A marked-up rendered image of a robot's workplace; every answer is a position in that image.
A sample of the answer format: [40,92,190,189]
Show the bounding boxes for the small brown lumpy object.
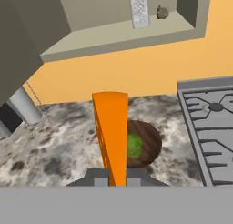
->
[156,5,170,21]

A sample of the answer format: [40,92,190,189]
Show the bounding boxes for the orange cheese wedge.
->
[91,91,129,188]

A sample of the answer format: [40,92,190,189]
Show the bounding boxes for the beige open wall cabinet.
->
[39,0,213,64]

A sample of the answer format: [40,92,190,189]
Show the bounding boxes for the silver cylindrical appliance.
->
[0,87,44,139]

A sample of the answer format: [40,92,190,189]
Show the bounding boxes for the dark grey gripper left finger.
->
[65,168,110,188]

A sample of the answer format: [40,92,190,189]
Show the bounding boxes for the brown wooden salad bowl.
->
[125,119,163,169]

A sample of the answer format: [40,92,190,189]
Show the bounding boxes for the thin wire stand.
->
[23,80,54,135]

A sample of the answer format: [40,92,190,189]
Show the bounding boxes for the green lettuce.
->
[126,133,144,159]

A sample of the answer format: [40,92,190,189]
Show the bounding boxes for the grey hob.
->
[177,76,233,188]

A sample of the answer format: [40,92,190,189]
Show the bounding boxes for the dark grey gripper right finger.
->
[125,168,169,188]

